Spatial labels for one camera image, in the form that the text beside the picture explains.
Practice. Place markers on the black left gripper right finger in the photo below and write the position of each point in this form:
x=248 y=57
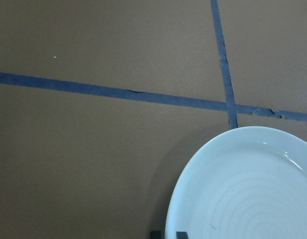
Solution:
x=181 y=235

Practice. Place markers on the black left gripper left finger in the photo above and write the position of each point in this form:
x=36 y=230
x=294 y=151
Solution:
x=155 y=235

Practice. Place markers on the light blue plate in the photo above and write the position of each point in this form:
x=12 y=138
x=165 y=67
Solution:
x=246 y=183

